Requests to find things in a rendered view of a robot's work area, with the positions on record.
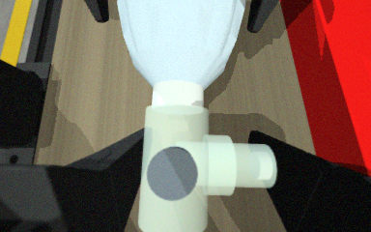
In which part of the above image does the red tray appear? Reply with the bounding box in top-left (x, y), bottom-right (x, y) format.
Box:
top-left (280, 0), bottom-right (371, 176)

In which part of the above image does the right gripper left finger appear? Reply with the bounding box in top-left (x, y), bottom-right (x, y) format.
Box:
top-left (0, 128), bottom-right (145, 232)

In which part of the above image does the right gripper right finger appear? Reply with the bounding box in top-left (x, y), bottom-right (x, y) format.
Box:
top-left (248, 130), bottom-right (371, 232)

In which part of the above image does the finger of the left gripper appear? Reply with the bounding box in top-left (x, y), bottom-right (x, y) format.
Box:
top-left (84, 0), bottom-right (109, 23)
top-left (247, 0), bottom-right (279, 33)

